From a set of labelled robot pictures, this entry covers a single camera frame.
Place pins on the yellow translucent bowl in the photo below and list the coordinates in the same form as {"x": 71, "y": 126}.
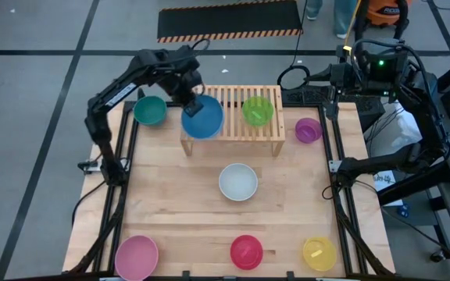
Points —
{"x": 319, "y": 254}

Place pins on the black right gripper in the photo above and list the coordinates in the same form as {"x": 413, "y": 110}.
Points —
{"x": 346, "y": 74}

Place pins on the person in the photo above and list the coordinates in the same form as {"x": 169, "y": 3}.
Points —
{"x": 342, "y": 15}

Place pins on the white bowl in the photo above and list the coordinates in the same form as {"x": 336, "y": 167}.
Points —
{"x": 238, "y": 182}

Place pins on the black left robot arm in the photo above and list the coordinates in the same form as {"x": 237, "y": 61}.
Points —
{"x": 96, "y": 121}

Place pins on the white printed paper sheet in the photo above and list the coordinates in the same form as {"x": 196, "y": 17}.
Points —
{"x": 383, "y": 181}

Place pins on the teal bowl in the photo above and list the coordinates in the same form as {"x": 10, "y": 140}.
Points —
{"x": 150, "y": 111}

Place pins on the black metal table frame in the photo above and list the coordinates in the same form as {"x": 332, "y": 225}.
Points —
{"x": 128, "y": 105}

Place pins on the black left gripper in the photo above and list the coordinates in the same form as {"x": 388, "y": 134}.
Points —
{"x": 184, "y": 82}

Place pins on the wooden slatted shelf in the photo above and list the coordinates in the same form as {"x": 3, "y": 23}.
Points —
{"x": 248, "y": 138}

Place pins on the orange shop vacuum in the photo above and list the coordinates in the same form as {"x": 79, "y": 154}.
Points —
{"x": 385, "y": 11}

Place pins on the purple translucent bowl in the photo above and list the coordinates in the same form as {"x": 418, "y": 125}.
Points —
{"x": 308, "y": 130}

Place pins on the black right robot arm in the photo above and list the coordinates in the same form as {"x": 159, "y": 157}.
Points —
{"x": 424, "y": 109}

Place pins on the white plastic bag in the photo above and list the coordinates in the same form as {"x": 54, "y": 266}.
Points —
{"x": 401, "y": 129}

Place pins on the blue bowl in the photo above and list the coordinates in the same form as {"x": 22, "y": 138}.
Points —
{"x": 205, "y": 121}

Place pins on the black hazard-striped floor mat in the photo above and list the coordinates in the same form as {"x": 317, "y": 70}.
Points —
{"x": 229, "y": 19}

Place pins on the pink bowl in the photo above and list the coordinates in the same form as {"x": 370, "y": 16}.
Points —
{"x": 136, "y": 258}

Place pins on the green translucent bowl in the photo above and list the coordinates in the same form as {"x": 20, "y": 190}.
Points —
{"x": 258, "y": 111}

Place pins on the red translucent bowl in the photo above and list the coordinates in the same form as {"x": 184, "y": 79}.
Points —
{"x": 246, "y": 252}

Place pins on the small blue object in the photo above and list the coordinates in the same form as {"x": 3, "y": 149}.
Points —
{"x": 403, "y": 210}

